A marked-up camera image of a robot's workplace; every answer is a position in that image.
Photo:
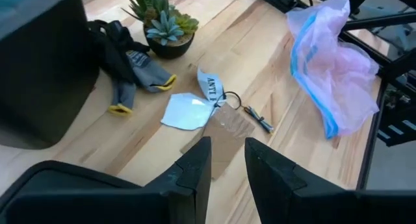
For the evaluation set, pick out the brown cardboard piece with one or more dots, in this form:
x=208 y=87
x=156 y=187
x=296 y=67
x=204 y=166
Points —
x=227 y=133

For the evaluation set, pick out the black plastic trash bin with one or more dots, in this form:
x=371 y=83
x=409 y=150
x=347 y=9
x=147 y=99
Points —
x=42 y=81

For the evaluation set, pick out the succulent plant in black pot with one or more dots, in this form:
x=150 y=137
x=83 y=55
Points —
x=169 y=48

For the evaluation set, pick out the black trash bin lid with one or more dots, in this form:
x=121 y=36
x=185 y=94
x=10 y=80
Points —
x=65 y=178

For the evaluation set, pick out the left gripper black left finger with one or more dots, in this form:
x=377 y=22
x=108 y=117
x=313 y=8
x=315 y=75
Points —
x=188 y=185

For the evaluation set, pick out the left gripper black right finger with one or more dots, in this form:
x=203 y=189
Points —
x=279 y=191

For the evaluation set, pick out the torn white label piece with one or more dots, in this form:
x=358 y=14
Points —
x=187 y=112

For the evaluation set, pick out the black aluminium table frame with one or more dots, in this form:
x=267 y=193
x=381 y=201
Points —
x=373 y=22

